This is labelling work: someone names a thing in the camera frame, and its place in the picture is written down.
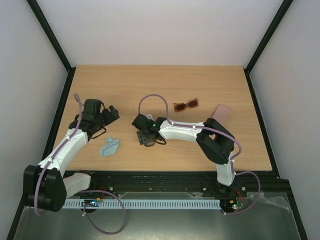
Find left black frame post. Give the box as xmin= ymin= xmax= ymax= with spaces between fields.
xmin=25 ymin=0 xmax=75 ymax=73

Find black frame post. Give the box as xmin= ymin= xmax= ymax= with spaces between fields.
xmin=25 ymin=0 xmax=75 ymax=73
xmin=244 ymin=0 xmax=295 ymax=73

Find metal floor plate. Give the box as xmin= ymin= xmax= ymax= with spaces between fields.
xmin=14 ymin=196 xmax=300 ymax=240

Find purple cable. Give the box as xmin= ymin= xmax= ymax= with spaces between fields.
xmin=34 ymin=93 xmax=127 ymax=235
xmin=138 ymin=93 xmax=262 ymax=216

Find light blue cable duct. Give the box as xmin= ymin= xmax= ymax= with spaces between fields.
xmin=63 ymin=199 xmax=221 ymax=210

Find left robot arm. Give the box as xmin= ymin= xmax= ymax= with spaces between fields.
xmin=23 ymin=99 xmax=120 ymax=216

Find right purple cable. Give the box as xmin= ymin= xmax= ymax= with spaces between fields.
xmin=138 ymin=93 xmax=262 ymax=216

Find brown rectangular sunglasses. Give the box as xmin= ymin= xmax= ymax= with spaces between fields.
xmin=174 ymin=98 xmax=199 ymax=113

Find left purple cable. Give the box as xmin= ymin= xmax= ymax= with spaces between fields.
xmin=34 ymin=93 xmax=127 ymax=235

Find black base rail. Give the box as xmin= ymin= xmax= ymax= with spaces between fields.
xmin=89 ymin=171 xmax=293 ymax=198

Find pink glasses case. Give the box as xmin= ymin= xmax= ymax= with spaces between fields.
xmin=212 ymin=104 xmax=231 ymax=124

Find brown plaid glasses case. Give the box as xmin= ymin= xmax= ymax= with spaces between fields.
xmin=144 ymin=141 xmax=155 ymax=147

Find right black frame post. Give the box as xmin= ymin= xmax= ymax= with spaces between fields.
xmin=244 ymin=0 xmax=295 ymax=73

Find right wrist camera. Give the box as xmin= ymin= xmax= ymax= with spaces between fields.
xmin=146 ymin=114 xmax=153 ymax=120

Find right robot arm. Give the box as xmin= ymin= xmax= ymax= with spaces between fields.
xmin=132 ymin=113 xmax=242 ymax=196

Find blue cleaning cloth lower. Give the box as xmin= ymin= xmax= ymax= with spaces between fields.
xmin=99 ymin=137 xmax=120 ymax=157

